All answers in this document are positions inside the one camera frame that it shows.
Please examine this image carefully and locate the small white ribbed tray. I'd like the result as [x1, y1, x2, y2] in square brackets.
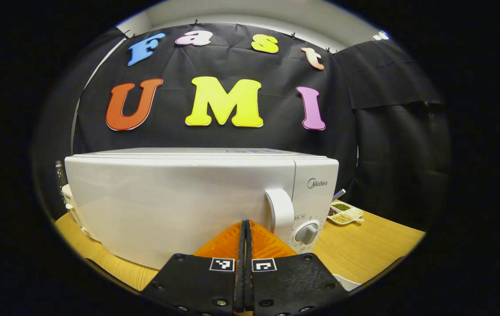
[332, 273, 361, 291]

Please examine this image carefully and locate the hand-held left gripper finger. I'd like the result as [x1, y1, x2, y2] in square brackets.
[245, 221, 349, 316]
[139, 221, 245, 316]

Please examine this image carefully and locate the black backdrop cloth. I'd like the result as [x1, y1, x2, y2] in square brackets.
[35, 22, 452, 233]

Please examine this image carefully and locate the divided dish of beans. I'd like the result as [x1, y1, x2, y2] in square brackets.
[327, 201, 364, 226]

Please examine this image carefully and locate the clear plastic water bottle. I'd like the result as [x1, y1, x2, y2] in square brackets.
[55, 160, 67, 194]

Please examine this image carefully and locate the white microwave oven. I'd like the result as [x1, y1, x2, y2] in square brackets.
[65, 147, 339, 270]

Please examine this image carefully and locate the white toaster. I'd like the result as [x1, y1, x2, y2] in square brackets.
[61, 184, 99, 241]

